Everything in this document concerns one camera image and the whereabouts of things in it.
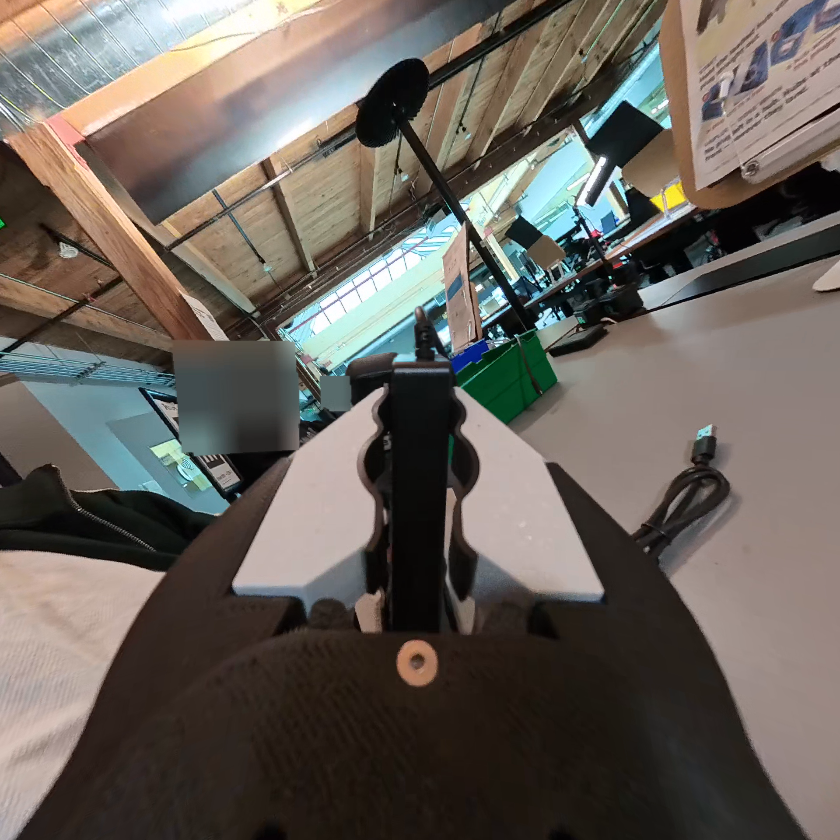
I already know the grey desk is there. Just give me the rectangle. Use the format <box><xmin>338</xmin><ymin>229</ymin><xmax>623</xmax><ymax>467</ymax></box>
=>
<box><xmin>512</xmin><ymin>210</ymin><xmax>840</xmax><ymax>840</ymax></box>

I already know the cardboard card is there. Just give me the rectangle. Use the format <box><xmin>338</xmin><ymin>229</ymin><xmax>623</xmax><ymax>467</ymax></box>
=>
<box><xmin>441</xmin><ymin>222</ymin><xmax>484</xmax><ymax>353</ymax></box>

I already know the black battery charger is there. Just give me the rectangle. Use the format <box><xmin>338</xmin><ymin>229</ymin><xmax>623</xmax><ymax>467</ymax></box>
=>
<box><xmin>574</xmin><ymin>262</ymin><xmax>648</xmax><ymax>326</ymax></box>

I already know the instruction sheet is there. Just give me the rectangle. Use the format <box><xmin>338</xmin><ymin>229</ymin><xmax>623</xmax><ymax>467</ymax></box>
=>
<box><xmin>679</xmin><ymin>0</ymin><xmax>840</xmax><ymax>193</ymax></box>

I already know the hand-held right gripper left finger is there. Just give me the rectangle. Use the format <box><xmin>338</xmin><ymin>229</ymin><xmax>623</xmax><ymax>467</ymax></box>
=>
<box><xmin>231</xmin><ymin>386</ymin><xmax>395</xmax><ymax>634</ymax></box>

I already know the white light bar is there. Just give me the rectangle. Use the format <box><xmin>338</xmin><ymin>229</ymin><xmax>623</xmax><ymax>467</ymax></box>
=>
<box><xmin>577</xmin><ymin>154</ymin><xmax>622</xmax><ymax>206</ymax></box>

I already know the long black multiport hub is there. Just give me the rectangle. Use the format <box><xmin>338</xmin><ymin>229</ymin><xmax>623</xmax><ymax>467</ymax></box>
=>
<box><xmin>384</xmin><ymin>362</ymin><xmax>455</xmax><ymax>634</ymax></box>

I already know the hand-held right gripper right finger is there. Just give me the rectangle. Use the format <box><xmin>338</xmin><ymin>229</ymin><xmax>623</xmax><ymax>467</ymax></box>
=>
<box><xmin>446</xmin><ymin>387</ymin><xmax>606</xmax><ymax>635</ymax></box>

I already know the black desk pad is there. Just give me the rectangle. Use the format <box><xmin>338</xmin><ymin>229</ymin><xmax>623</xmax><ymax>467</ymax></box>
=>
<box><xmin>650</xmin><ymin>230</ymin><xmax>840</xmax><ymax>311</ymax></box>

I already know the black USB hub with cable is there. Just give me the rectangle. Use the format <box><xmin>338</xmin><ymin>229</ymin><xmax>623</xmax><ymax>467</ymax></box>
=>
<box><xmin>412</xmin><ymin>305</ymin><xmax>439</xmax><ymax>364</ymax></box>

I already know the small black device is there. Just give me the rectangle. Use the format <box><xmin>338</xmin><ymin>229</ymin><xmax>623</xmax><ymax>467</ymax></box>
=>
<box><xmin>548</xmin><ymin>326</ymin><xmax>609</xmax><ymax>359</ymax></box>

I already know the black bundled cable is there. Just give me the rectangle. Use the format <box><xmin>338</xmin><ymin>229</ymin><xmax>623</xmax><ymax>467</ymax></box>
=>
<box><xmin>633</xmin><ymin>423</ymin><xmax>731</xmax><ymax>560</ymax></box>

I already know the black framed marker sign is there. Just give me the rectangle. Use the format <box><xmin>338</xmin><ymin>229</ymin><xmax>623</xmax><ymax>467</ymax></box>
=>
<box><xmin>139</xmin><ymin>387</ymin><xmax>245</xmax><ymax>497</ymax></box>

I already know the wooden beam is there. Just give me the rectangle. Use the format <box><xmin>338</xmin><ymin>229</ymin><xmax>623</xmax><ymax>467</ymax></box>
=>
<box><xmin>7</xmin><ymin>118</ymin><xmax>231</xmax><ymax>343</ymax></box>

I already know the black flag panel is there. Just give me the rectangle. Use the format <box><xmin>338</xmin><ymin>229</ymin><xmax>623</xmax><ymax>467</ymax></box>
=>
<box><xmin>505</xmin><ymin>215</ymin><xmax>567</xmax><ymax>267</ymax></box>

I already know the thin black cable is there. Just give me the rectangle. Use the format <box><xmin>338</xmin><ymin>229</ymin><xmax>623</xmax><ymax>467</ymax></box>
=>
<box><xmin>515</xmin><ymin>333</ymin><xmax>543</xmax><ymax>396</ymax></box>

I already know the black pole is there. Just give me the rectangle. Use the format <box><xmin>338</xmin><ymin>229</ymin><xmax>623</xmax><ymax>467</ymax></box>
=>
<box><xmin>356</xmin><ymin>58</ymin><xmax>536</xmax><ymax>333</ymax></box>

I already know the green plastic bin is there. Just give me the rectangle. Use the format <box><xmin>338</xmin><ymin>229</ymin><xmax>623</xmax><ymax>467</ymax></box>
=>
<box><xmin>453</xmin><ymin>330</ymin><xmax>559</xmax><ymax>425</ymax></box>

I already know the wooden document board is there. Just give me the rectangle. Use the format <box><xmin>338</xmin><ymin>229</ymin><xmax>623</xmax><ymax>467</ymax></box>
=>
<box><xmin>659</xmin><ymin>0</ymin><xmax>840</xmax><ymax>212</ymax></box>

